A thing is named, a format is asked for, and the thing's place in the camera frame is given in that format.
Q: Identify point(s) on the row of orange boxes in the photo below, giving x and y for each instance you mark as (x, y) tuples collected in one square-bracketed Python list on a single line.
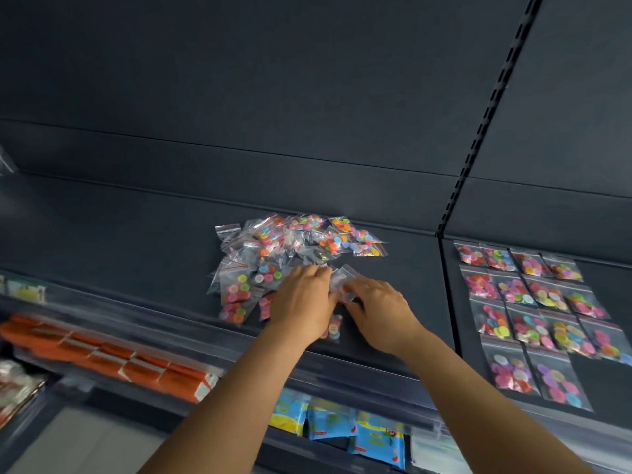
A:
[(123, 365)]

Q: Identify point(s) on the clear plastic button bag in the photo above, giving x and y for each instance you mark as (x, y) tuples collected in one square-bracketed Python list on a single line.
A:
[(343, 278)]

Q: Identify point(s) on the red white snack packet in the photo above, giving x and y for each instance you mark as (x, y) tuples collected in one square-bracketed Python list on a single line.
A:
[(17, 389)]

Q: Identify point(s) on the person's right forearm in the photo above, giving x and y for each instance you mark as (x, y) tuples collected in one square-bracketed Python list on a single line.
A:
[(494, 424)]

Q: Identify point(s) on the white flat packet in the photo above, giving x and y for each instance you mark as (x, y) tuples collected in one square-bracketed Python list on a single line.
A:
[(437, 456)]

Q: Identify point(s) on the grid of arranged button bags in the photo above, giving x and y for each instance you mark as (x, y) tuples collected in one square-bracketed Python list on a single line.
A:
[(494, 320)]

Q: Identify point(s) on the person's left hand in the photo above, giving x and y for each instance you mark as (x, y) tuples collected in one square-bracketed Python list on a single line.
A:
[(303, 306)]

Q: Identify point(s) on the person's left forearm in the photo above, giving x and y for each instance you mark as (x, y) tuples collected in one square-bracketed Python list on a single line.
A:
[(222, 419)]

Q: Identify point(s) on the yellow green price label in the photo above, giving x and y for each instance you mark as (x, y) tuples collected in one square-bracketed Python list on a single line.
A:
[(27, 291)]

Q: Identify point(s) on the blue yellow snack packet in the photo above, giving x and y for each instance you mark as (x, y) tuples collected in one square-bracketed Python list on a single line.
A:
[(289, 414)]

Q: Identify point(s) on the clear package with white item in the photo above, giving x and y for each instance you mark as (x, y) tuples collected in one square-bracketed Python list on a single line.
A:
[(5, 162)]

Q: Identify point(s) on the person's right hand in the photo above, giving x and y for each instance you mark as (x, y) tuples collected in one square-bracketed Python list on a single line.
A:
[(387, 320)]

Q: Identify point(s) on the pile of transparent button bags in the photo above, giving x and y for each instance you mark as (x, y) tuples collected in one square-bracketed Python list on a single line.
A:
[(266, 236)]

